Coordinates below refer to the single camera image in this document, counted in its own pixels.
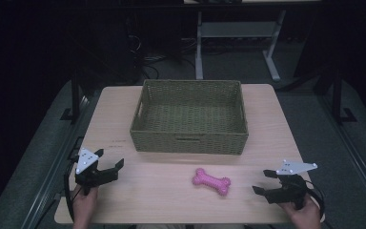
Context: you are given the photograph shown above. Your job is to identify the green woven basket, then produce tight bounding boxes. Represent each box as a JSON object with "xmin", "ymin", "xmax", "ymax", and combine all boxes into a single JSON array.
[{"xmin": 129, "ymin": 78, "xmax": 250, "ymax": 156}]

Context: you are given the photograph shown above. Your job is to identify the black metal stand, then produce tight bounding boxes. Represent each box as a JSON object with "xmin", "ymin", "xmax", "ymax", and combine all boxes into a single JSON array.
[
  {"xmin": 59, "ymin": 71, "xmax": 82, "ymax": 123},
  {"xmin": 330, "ymin": 68, "xmax": 358, "ymax": 125}
]

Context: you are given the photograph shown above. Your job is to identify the black cable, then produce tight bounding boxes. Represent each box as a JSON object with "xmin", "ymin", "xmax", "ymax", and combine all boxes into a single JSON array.
[
  {"xmin": 304, "ymin": 179, "xmax": 327, "ymax": 221},
  {"xmin": 63, "ymin": 160, "xmax": 79, "ymax": 222}
]

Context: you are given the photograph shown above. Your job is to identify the person's right hand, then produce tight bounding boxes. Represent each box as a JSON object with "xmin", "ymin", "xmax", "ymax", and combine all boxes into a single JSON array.
[{"xmin": 277, "ymin": 193, "xmax": 323, "ymax": 229}]

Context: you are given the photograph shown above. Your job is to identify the tangle of floor cables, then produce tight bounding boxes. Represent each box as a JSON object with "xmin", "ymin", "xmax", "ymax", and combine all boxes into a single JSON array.
[{"xmin": 125, "ymin": 17, "xmax": 201, "ymax": 80}]

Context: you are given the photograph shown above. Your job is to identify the pink bone dog toy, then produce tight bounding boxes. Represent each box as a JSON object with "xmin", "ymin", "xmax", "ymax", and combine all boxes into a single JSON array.
[{"xmin": 192, "ymin": 167, "xmax": 232, "ymax": 197}]

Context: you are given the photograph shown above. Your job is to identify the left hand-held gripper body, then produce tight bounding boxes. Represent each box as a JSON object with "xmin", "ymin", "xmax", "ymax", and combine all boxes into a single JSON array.
[{"xmin": 74, "ymin": 147, "xmax": 120, "ymax": 196}]

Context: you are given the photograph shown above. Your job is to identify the person's left hand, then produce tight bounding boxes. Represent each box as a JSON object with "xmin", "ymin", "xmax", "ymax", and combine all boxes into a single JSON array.
[{"xmin": 71, "ymin": 184, "xmax": 99, "ymax": 229}]

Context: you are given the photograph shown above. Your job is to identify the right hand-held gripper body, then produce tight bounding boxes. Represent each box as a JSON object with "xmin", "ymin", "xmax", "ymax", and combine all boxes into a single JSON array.
[{"xmin": 264, "ymin": 159, "xmax": 319, "ymax": 211}]

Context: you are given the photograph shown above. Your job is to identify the white metal desk frame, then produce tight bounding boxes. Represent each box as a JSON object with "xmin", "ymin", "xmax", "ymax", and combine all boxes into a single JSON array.
[{"xmin": 194, "ymin": 9, "xmax": 288, "ymax": 82}]

